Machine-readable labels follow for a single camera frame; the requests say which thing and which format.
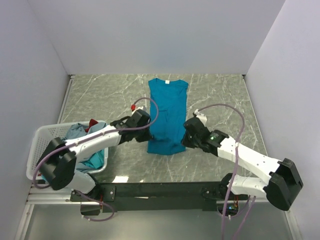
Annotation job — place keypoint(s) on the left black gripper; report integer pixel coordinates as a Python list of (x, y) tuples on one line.
[(147, 137)]

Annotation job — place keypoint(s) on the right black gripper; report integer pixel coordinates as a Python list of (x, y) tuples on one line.
[(185, 141)]

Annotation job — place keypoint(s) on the teal blue t shirt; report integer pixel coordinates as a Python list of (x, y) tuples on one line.
[(168, 130)]

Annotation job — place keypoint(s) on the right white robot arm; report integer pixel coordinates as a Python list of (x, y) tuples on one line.
[(277, 181)]

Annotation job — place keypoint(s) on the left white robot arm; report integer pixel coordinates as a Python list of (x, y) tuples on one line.
[(61, 175)]

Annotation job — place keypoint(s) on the red garment in basket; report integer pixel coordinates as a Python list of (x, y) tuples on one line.
[(92, 123)]

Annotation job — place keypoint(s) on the teal t shirt in basket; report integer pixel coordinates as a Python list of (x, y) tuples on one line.
[(95, 162)]

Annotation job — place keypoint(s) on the black base beam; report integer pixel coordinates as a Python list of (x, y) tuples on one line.
[(144, 196)]

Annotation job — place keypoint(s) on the grey blue t shirt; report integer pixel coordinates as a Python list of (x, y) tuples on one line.
[(78, 130)]

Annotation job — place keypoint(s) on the white plastic laundry basket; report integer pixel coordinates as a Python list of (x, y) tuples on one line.
[(42, 138)]

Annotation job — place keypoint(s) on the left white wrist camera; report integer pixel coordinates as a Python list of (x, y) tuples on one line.
[(135, 108)]

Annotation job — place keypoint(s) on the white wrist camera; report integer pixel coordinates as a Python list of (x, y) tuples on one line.
[(200, 116), (135, 108)]

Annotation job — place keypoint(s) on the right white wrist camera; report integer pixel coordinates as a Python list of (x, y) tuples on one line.
[(200, 116)]

